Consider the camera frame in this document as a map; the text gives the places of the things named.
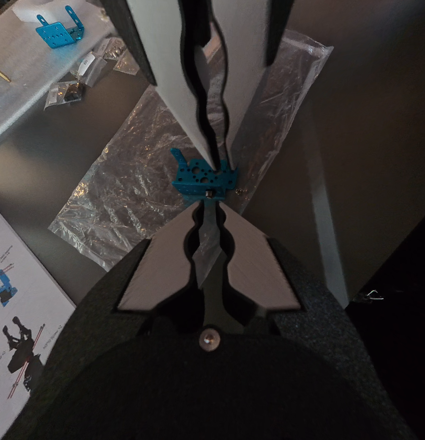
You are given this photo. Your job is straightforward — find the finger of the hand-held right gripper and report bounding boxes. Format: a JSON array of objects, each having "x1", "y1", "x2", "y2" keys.
[
  {"x1": 126, "y1": 0, "x2": 219, "y2": 170},
  {"x1": 212, "y1": 0, "x2": 278, "y2": 164}
]

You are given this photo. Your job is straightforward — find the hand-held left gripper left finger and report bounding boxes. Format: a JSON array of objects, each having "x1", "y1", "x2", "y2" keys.
[{"x1": 116, "y1": 200, "x2": 203, "y2": 313}]

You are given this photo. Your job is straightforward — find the scattered small parts bags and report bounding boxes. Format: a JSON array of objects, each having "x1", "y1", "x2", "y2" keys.
[{"x1": 44, "y1": 33, "x2": 141, "y2": 111}]

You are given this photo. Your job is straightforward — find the grey desk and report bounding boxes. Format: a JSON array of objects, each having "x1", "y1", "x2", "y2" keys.
[{"x1": 0, "y1": 0, "x2": 425, "y2": 306}]

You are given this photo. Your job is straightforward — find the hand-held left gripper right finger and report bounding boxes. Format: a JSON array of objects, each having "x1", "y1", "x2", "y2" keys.
[{"x1": 218, "y1": 201, "x2": 302, "y2": 311}]

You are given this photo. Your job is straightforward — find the blue U-shaped metal bracket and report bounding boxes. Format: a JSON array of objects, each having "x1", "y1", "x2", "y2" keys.
[{"x1": 35, "y1": 5, "x2": 85, "y2": 50}]

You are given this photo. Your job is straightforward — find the clear plastic bag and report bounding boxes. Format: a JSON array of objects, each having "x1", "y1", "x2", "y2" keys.
[{"x1": 48, "y1": 29, "x2": 334, "y2": 287}]

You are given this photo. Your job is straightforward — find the blue perforated metal bracket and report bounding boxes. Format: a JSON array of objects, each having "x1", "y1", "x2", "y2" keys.
[{"x1": 170, "y1": 148, "x2": 239, "y2": 201}]

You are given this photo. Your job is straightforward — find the white foam sheet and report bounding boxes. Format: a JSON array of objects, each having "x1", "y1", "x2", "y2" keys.
[{"x1": 0, "y1": 0, "x2": 131, "y2": 143}]

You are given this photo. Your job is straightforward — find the white instruction manual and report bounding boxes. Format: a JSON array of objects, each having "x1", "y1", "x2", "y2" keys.
[{"x1": 0, "y1": 205, "x2": 76, "y2": 437}]

